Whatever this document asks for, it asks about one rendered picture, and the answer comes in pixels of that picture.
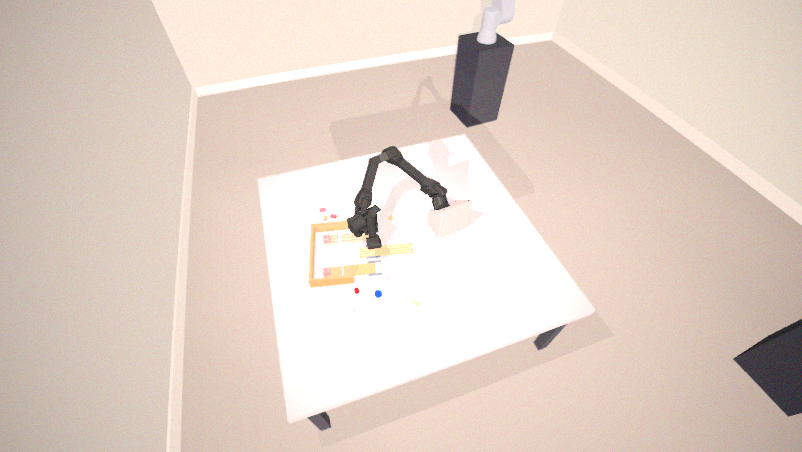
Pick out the yellow crosshatched strip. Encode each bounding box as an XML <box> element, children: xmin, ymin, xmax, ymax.
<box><xmin>352</xmin><ymin>263</ymin><xmax>375</xmax><ymax>276</ymax></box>

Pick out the pale yellow strip with green lines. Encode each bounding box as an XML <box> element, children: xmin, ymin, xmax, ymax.
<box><xmin>360</xmin><ymin>243</ymin><xmax>413</xmax><ymax>258</ymax></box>

